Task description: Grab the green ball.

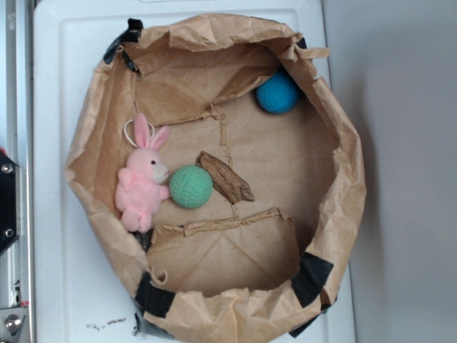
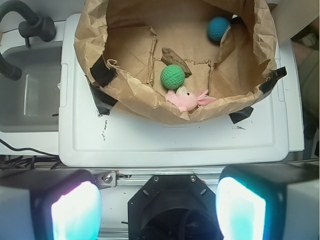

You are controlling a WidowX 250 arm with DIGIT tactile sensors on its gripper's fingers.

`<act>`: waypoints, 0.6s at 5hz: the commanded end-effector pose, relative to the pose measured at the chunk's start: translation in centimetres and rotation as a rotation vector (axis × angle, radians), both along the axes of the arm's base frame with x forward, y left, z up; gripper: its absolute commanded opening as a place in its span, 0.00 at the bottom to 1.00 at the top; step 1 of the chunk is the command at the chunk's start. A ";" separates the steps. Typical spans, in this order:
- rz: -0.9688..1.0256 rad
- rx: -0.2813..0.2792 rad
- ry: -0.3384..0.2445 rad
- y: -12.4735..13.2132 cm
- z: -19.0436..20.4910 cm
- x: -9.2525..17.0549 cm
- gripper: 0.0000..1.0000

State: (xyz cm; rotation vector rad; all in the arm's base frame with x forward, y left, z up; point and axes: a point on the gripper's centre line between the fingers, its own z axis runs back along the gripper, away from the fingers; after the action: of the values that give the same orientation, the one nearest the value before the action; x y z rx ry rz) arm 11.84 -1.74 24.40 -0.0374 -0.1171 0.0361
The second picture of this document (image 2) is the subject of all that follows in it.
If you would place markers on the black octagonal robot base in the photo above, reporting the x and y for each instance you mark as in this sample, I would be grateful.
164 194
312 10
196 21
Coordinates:
173 207

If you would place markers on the black tape piece left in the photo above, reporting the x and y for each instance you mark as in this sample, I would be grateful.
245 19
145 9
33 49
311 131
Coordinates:
102 76

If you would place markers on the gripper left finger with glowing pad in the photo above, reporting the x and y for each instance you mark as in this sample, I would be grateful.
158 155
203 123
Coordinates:
61 204

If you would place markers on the black tape piece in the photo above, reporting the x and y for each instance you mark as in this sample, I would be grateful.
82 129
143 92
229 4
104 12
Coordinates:
266 88
102 76

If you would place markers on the green dimpled ball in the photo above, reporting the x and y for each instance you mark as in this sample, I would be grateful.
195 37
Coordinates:
172 77

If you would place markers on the aluminium rail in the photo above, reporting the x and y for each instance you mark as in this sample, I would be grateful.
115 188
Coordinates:
130 177

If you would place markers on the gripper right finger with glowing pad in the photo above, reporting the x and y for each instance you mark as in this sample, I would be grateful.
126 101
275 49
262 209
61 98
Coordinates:
269 201

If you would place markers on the blue dimpled ball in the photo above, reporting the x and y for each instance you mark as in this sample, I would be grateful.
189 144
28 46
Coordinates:
217 27

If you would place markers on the black tape piece right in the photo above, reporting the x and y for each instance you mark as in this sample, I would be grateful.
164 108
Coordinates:
266 88

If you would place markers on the dark grey faucet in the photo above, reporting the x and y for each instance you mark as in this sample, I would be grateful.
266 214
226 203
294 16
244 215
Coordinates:
34 25

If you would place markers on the white plastic bin lid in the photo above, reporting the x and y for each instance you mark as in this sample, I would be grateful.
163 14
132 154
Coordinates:
121 140

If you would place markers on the brown wood piece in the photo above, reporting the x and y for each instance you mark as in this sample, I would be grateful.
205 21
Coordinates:
169 57

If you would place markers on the brown paper bag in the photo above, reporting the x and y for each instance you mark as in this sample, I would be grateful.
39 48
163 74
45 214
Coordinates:
130 34

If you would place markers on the pink plush toy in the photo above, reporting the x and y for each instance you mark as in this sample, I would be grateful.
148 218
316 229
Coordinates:
187 101

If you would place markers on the grey sink basin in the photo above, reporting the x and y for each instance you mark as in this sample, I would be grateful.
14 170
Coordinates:
31 104

